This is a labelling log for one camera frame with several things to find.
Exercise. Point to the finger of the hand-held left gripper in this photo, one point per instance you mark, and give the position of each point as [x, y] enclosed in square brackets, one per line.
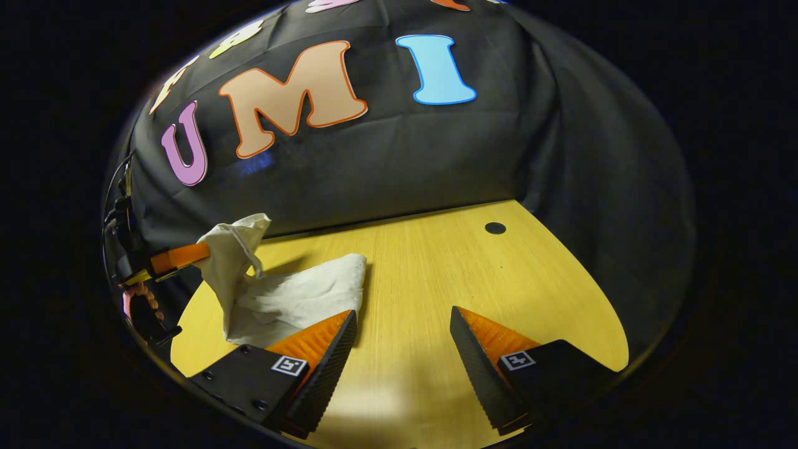
[181, 257]

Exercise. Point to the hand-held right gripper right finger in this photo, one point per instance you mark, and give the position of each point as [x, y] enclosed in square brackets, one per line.
[477, 368]

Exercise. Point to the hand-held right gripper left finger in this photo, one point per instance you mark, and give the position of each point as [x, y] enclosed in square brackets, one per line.
[330, 368]

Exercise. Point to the white jeans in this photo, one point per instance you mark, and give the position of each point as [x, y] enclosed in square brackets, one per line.
[280, 299]

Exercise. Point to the black backdrop cloth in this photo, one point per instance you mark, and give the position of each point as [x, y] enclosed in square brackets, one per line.
[436, 156]

